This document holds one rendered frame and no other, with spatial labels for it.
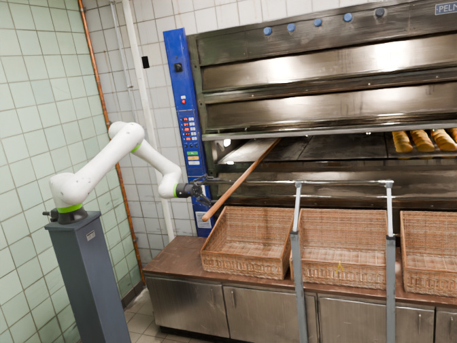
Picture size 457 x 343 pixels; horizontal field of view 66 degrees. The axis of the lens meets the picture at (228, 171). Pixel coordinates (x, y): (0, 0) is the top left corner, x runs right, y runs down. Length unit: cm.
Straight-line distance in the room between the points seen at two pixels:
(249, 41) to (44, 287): 209
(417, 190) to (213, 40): 162
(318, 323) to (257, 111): 139
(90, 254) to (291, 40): 171
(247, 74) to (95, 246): 142
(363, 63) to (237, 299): 164
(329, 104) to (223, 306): 148
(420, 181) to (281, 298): 111
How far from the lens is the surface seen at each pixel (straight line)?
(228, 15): 249
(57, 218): 209
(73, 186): 181
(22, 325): 269
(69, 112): 281
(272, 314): 241
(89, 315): 224
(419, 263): 249
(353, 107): 234
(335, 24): 235
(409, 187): 248
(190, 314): 268
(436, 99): 237
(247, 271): 233
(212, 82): 253
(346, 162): 242
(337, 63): 233
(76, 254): 204
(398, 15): 234
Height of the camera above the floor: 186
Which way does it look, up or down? 16 degrees down
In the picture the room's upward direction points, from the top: 8 degrees counter-clockwise
